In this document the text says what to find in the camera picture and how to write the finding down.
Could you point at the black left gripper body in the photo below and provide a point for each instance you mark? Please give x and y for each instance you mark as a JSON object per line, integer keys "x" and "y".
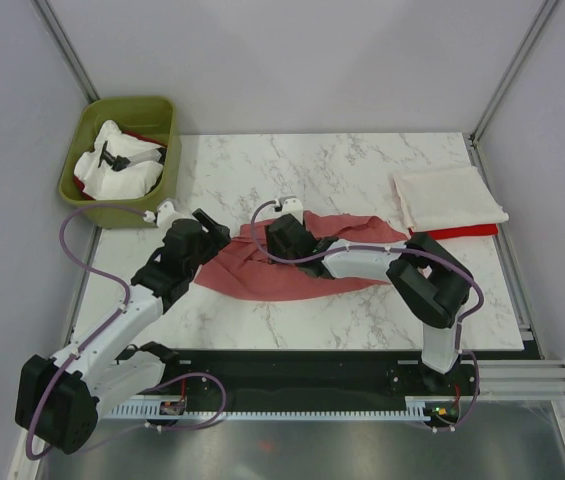
{"x": 211, "y": 242}

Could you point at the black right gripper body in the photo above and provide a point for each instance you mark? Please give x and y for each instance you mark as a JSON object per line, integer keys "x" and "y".
{"x": 275, "y": 251}

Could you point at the pink t-shirt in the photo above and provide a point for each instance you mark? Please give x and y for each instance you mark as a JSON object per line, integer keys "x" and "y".
{"x": 241, "y": 271}

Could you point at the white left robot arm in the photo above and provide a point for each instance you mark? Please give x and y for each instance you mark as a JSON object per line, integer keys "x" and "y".
{"x": 61, "y": 398}

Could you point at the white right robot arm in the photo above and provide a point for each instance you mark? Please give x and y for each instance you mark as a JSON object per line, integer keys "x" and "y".
{"x": 430, "y": 281}

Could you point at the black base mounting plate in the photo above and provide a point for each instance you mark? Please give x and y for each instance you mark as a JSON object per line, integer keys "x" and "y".
{"x": 320, "y": 380}

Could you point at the white t-shirt in bin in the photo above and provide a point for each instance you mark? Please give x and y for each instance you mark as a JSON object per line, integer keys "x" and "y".
{"x": 112, "y": 170}

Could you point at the olive green plastic bin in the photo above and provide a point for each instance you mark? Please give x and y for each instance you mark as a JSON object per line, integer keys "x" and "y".
{"x": 123, "y": 160}

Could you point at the folded cream t-shirt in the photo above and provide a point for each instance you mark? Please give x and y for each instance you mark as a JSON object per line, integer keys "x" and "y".
{"x": 445, "y": 198}

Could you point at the folded red t-shirt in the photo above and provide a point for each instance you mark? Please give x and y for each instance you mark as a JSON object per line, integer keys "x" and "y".
{"x": 484, "y": 230}

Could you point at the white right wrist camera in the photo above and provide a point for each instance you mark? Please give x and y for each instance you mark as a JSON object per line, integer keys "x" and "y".
{"x": 290, "y": 205}

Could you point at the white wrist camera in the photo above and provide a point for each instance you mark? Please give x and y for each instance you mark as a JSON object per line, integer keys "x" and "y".
{"x": 167, "y": 211}
{"x": 290, "y": 205}

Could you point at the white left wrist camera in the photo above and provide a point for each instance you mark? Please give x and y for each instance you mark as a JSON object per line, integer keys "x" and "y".
{"x": 167, "y": 211}

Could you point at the white slotted cable duct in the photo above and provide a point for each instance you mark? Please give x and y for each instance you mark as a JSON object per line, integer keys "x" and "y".
{"x": 163, "y": 408}

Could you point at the aluminium front rail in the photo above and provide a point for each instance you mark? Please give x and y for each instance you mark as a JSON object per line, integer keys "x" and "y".
{"x": 522, "y": 380}

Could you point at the left aluminium frame post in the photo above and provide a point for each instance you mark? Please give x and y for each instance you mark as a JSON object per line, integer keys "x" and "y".
{"x": 64, "y": 45}

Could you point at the aluminium frame post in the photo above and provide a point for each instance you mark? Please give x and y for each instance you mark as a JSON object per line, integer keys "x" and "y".
{"x": 523, "y": 52}
{"x": 64, "y": 45}

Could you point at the right aluminium frame post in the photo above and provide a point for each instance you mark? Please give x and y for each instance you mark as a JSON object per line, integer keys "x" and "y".
{"x": 523, "y": 52}

